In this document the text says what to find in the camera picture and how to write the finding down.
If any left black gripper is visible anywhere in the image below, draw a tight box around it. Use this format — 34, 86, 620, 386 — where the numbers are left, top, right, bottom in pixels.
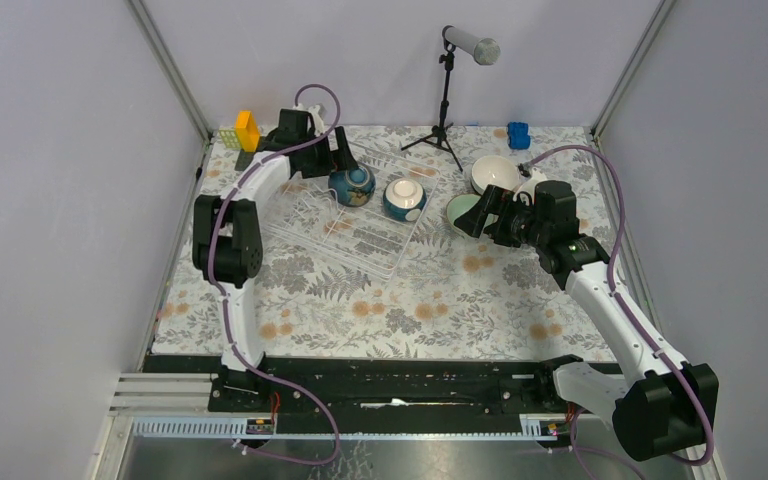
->
298, 126, 356, 179

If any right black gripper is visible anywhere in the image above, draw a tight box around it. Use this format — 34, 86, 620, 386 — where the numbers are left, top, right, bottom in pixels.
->
453, 184, 548, 249

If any light green celadon bowl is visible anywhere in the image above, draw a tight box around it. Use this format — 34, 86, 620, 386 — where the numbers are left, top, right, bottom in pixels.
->
446, 194, 480, 237

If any white ribbed bowl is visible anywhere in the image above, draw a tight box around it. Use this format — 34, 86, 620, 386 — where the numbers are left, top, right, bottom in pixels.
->
468, 155, 524, 194

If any teal white spotted bowl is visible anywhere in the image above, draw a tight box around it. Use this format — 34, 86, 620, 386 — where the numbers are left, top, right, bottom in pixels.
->
382, 177, 427, 222

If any dark teal floral bowl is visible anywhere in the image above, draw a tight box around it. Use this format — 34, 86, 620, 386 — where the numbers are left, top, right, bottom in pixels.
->
327, 164, 376, 207

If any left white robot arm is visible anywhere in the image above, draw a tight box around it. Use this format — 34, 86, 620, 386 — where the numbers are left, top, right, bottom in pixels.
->
191, 109, 358, 372

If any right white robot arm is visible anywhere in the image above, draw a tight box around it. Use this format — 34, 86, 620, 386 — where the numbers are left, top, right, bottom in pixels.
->
453, 180, 719, 461

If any yellow toy block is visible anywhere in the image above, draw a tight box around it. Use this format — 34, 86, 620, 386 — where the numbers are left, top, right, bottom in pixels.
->
234, 110, 261, 153

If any dark grey building plate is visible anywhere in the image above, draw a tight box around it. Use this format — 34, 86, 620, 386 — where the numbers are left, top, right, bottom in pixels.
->
234, 151, 255, 172

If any lime green toy block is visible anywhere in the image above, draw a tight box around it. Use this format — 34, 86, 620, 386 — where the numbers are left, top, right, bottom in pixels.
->
217, 128, 242, 150

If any blue toy block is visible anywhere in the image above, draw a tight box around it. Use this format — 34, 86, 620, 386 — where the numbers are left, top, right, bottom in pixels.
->
506, 122, 532, 150

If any grey microphone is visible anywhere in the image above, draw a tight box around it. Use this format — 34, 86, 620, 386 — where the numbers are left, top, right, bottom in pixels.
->
442, 25, 501, 66

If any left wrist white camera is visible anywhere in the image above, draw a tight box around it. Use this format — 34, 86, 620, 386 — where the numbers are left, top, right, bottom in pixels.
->
293, 103, 326, 136

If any wrist white camera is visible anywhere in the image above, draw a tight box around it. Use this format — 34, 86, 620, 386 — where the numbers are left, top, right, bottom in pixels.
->
293, 103, 326, 136
514, 168, 547, 205

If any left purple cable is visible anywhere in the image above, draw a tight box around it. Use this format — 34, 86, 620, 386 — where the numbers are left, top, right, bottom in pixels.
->
206, 83, 344, 468

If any purple cable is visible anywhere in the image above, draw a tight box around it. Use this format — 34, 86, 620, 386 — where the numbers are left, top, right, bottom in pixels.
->
519, 145, 717, 480
206, 83, 344, 468

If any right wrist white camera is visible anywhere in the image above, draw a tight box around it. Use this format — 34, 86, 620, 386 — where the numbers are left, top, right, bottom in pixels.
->
514, 168, 547, 205

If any white wire dish rack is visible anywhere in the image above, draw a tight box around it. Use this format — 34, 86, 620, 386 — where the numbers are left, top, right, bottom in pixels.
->
262, 141, 440, 280

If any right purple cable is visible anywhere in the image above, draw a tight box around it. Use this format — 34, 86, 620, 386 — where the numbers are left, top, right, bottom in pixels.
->
519, 145, 717, 480

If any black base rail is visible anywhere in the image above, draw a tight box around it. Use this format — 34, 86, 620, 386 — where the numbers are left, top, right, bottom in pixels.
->
143, 355, 572, 437

